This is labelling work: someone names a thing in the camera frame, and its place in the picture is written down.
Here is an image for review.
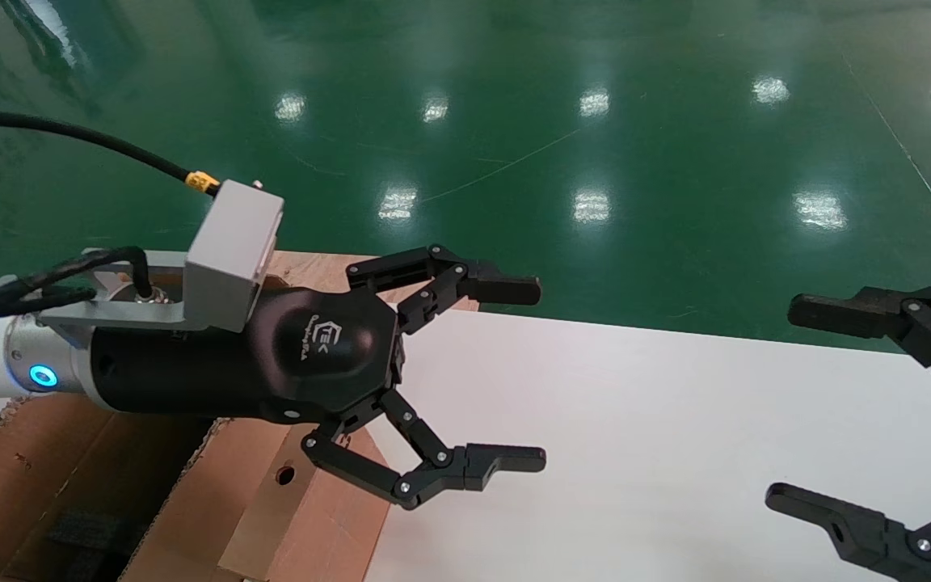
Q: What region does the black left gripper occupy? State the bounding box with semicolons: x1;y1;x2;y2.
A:
82;287;407;426

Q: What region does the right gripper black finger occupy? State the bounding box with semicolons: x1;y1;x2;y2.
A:
789;281;931;405
765;481;931;582

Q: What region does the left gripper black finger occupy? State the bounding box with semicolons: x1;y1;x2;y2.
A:
301;388;548;512
346;245;542;336

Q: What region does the small cardboard box with hole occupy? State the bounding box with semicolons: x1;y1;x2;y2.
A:
219;424;399;582

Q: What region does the large torn cardboard box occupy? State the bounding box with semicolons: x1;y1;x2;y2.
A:
0;392;305;582

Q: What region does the wooden pallet board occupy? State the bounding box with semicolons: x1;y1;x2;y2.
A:
259;251;482;313

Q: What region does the black foam padding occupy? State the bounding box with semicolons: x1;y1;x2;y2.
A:
25;505;151;582

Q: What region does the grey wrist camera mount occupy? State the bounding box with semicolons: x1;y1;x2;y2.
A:
0;179;285;334

